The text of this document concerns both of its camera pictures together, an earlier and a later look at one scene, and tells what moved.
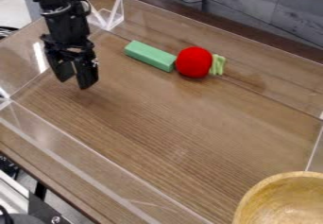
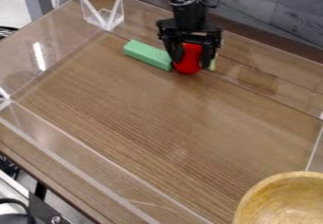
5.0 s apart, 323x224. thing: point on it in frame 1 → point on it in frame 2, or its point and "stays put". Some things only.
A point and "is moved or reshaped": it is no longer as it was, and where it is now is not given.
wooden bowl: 285,198 stays put
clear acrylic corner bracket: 104,18 stays put
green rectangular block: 149,55 stays put
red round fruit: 193,61 is moved or reshaped
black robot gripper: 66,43 → 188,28
